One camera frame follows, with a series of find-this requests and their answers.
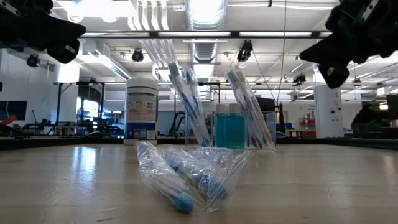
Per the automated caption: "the black wall screen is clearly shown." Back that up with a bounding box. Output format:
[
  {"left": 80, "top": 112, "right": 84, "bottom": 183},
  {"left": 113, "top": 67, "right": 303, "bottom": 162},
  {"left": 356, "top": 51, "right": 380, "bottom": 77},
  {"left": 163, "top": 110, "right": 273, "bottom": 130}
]
[{"left": 0, "top": 101, "right": 28, "bottom": 121}]

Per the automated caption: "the white rectangular air duct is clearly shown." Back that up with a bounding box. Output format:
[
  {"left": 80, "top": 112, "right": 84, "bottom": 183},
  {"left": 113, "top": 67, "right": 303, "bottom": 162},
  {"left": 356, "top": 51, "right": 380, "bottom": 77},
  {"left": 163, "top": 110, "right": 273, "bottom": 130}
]
[{"left": 81, "top": 43, "right": 133, "bottom": 81}]

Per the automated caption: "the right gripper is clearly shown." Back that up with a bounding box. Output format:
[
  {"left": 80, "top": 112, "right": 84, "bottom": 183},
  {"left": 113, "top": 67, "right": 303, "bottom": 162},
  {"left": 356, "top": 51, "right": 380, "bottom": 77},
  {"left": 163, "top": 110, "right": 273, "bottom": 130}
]
[{"left": 300, "top": 0, "right": 398, "bottom": 90}]

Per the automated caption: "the clear acrylic organizer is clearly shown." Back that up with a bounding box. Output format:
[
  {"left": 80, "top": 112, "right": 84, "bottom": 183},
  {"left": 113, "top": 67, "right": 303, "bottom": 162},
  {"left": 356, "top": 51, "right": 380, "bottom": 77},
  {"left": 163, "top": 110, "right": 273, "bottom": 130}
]
[{"left": 184, "top": 109, "right": 277, "bottom": 151}]

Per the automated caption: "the white pillar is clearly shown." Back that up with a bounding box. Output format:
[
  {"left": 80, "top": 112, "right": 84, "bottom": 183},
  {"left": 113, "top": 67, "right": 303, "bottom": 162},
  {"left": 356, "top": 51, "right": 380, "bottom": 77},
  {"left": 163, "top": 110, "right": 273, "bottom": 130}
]
[{"left": 313, "top": 85, "right": 345, "bottom": 139}]

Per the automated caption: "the black background rig frame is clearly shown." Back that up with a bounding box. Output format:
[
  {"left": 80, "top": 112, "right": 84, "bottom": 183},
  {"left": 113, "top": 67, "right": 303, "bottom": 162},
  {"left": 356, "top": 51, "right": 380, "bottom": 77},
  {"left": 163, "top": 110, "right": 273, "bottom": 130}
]
[{"left": 53, "top": 80, "right": 108, "bottom": 138}]

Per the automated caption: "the red shelf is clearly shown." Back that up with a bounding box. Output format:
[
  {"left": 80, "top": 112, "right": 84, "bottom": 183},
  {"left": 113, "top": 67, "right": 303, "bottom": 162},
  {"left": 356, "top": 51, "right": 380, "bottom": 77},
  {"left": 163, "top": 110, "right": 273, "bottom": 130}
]
[{"left": 298, "top": 117, "right": 317, "bottom": 138}]

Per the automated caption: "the person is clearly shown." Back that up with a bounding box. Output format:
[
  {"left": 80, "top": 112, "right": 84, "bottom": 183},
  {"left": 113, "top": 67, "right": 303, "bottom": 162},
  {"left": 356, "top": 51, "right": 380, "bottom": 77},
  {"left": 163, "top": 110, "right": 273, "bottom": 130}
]
[{"left": 350, "top": 102, "right": 391, "bottom": 139}]

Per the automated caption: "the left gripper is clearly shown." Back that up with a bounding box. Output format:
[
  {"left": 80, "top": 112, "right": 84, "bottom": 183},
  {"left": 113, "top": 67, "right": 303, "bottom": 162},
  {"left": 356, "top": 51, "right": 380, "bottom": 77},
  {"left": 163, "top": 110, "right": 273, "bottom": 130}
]
[{"left": 0, "top": 0, "right": 87, "bottom": 65}]

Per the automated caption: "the blue mouthwash bottle white cap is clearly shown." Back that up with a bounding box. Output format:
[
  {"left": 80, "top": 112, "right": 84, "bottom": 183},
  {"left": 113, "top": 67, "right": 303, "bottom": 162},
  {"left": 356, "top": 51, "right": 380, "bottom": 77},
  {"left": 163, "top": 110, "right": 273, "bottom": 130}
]
[{"left": 227, "top": 103, "right": 248, "bottom": 149}]

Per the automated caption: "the black ceiling spotlight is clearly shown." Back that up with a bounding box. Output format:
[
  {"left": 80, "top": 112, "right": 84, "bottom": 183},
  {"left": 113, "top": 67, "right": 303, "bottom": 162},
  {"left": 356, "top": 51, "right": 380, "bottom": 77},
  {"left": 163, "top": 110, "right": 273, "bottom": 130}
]
[
  {"left": 131, "top": 49, "right": 145, "bottom": 63},
  {"left": 292, "top": 73, "right": 307, "bottom": 85},
  {"left": 26, "top": 53, "right": 40, "bottom": 68},
  {"left": 236, "top": 39, "right": 254, "bottom": 63}
]

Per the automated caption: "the silver ventilation duct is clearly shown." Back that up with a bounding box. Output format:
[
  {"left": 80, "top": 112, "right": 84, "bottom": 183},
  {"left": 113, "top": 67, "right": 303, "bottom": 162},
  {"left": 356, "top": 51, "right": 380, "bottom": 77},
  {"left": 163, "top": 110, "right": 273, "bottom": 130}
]
[{"left": 185, "top": 0, "right": 228, "bottom": 65}]

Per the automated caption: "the blue white toothpaste tube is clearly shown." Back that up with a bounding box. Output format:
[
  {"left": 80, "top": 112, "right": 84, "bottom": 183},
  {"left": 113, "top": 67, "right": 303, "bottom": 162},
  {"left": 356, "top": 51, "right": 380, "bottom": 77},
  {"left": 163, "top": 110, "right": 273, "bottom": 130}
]
[{"left": 215, "top": 104, "right": 229, "bottom": 149}]

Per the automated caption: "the white disinfecting wipes canister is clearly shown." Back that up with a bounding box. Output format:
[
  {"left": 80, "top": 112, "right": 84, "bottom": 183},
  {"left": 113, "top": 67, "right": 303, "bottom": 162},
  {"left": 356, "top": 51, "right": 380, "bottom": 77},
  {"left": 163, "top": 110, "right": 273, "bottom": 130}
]
[{"left": 123, "top": 77, "right": 159, "bottom": 146}]

